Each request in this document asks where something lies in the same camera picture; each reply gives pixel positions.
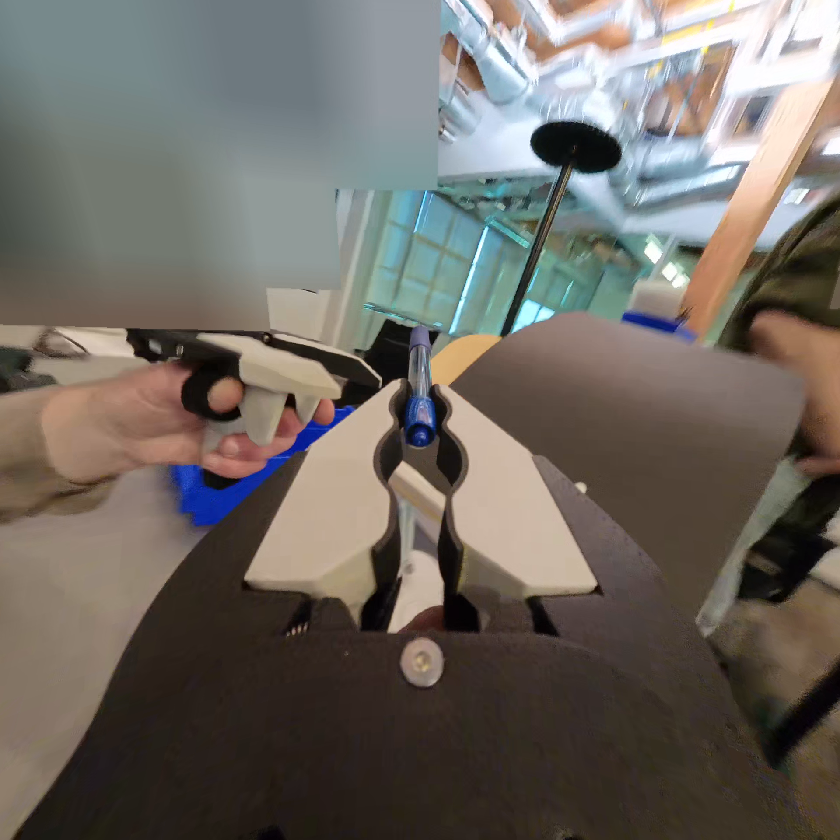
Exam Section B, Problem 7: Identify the black pole stand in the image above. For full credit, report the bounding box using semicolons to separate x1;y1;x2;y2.
500;121;623;337

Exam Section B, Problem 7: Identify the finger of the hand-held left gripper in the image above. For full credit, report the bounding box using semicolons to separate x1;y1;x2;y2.
264;331;384;403
196;333;343;401

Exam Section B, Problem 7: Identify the blue plastic bin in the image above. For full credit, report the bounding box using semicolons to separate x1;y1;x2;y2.
171;406;355;527

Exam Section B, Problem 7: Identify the blue pen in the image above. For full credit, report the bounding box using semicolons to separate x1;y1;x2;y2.
402;326;439;449

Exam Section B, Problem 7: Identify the silver ventilation duct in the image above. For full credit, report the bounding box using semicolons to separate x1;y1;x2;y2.
441;0;546;142

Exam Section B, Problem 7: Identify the person's left forearm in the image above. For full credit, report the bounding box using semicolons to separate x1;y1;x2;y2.
0;384;119;526

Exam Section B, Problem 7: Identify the person's left hand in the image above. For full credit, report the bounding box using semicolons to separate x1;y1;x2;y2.
41;360;337;483

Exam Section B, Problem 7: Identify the grey-topped wooden board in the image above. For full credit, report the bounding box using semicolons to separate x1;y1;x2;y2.
430;311;807;621

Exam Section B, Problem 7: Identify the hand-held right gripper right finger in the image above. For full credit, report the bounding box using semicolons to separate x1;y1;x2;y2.
433;382;599;632

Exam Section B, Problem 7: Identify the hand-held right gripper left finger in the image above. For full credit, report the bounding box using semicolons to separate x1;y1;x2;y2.
243;379;404;624

